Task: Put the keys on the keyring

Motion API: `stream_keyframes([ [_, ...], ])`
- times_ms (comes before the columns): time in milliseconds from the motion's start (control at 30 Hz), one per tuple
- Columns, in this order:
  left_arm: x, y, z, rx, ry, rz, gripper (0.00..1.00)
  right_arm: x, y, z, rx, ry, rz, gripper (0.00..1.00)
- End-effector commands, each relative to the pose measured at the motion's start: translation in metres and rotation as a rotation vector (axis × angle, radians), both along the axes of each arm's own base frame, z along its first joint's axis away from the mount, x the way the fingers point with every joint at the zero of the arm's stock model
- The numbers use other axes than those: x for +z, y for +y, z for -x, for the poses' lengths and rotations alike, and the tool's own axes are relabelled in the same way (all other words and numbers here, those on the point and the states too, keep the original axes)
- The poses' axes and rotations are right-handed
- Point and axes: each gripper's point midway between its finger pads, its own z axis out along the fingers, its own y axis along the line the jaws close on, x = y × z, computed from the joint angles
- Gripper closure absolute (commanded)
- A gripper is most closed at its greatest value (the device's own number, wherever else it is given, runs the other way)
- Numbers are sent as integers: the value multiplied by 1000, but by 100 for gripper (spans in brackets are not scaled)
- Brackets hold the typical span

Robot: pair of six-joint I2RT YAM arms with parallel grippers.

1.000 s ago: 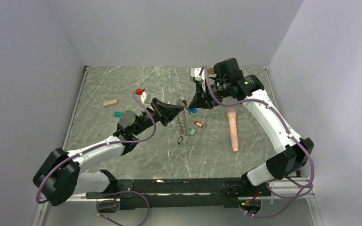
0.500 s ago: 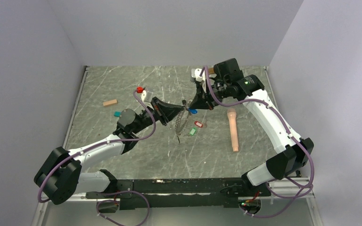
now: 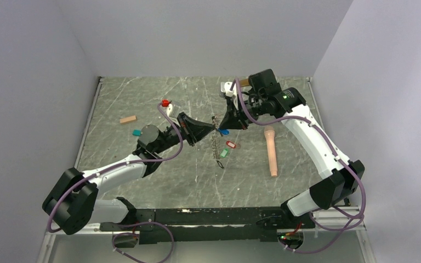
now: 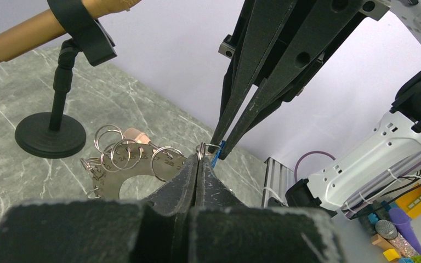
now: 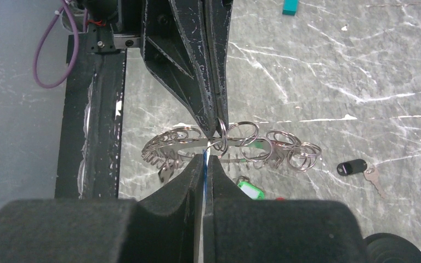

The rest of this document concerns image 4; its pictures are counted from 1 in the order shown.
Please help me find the blue key tag with key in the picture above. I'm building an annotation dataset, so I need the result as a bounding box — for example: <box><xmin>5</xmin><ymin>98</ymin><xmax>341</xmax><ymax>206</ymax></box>
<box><xmin>211</xmin><ymin>140</ymin><xmax>226</xmax><ymax>168</ymax></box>

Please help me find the colourful toy pile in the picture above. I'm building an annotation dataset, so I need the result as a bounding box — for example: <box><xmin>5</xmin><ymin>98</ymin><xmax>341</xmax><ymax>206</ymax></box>
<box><xmin>366</xmin><ymin>183</ymin><xmax>421</xmax><ymax>263</ymax></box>

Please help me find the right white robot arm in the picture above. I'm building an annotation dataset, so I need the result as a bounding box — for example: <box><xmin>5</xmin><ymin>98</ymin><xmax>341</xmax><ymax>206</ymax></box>
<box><xmin>211</xmin><ymin>1</ymin><xmax>421</xmax><ymax>219</ymax></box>

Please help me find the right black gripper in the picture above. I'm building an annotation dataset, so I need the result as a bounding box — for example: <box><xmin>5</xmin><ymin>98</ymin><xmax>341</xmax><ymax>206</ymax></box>
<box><xmin>207</xmin><ymin>0</ymin><xmax>393</xmax><ymax>161</ymax></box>

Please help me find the black microphone stand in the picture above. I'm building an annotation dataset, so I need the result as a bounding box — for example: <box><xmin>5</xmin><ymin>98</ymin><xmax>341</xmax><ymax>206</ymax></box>
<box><xmin>15</xmin><ymin>1</ymin><xmax>117</xmax><ymax>159</ymax></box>

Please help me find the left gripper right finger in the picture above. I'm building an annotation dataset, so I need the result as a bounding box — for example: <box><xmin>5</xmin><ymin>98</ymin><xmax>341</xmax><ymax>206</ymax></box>
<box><xmin>187</xmin><ymin>157</ymin><xmax>346</xmax><ymax>262</ymax></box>

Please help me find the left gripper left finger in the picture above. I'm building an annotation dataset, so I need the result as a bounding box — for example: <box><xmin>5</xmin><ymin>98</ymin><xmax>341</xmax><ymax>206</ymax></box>
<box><xmin>0</xmin><ymin>155</ymin><xmax>198</xmax><ymax>262</ymax></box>

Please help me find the pink wooden cylinder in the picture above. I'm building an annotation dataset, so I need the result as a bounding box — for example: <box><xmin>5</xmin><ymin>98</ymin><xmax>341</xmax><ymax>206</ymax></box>
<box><xmin>123</xmin><ymin>127</ymin><xmax>151</xmax><ymax>144</ymax></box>

